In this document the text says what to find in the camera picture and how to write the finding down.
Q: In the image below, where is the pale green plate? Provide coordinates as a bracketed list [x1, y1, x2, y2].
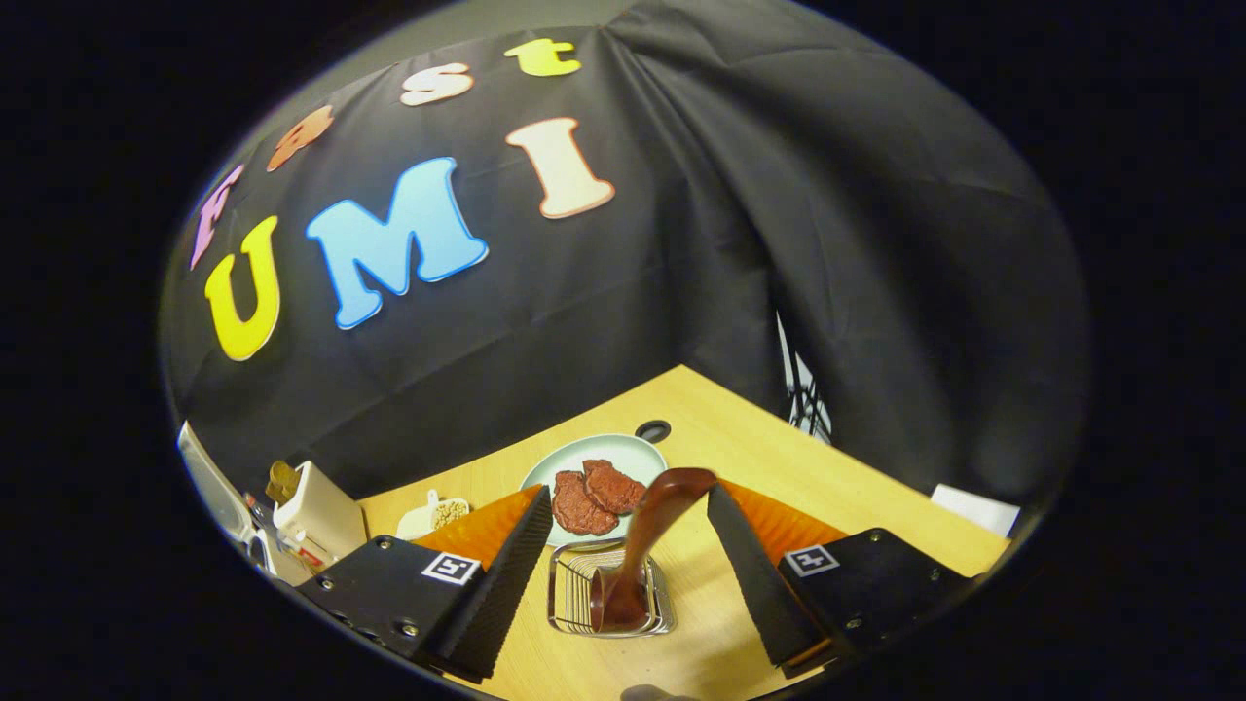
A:
[519, 433, 670, 549]

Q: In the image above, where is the brown wooden spoon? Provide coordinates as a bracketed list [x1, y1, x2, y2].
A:
[589, 467, 719, 632]

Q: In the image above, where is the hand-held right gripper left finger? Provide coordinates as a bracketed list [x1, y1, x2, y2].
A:
[297, 484, 554, 683]

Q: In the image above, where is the white paper sheet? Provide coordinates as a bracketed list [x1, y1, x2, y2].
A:
[930, 484, 1021, 538]

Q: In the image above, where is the metal wire chopstick holder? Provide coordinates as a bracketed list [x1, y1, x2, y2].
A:
[547, 537, 676, 639]

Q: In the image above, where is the glass bottle red cap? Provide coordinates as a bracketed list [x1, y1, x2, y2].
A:
[243, 492, 327, 575]

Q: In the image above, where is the white divided grain dish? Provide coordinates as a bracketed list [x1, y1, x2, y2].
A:
[397, 490, 473, 541]

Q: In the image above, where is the black backdrop cloth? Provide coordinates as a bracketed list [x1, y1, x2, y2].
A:
[161, 0, 1091, 507]

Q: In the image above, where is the white toaster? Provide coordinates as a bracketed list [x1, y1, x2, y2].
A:
[273, 461, 369, 571]

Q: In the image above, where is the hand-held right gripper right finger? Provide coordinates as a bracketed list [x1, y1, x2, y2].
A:
[706, 479, 974, 680]

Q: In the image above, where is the white rice cooker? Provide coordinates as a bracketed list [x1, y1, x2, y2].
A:
[177, 421, 266, 575]

